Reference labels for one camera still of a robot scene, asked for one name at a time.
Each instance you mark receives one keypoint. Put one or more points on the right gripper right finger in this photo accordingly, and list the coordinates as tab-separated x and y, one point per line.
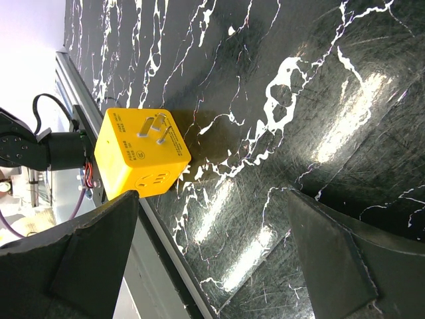
352	269

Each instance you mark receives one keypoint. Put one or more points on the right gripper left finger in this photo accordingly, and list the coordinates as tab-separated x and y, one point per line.
72	270

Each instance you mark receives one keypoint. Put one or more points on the yellow cube socket adapter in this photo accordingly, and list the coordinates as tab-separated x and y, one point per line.
141	150

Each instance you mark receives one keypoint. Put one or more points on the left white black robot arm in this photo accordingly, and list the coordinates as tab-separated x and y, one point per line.
52	151

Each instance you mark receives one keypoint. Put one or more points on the aluminium rail front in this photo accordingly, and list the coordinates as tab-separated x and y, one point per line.
156	278

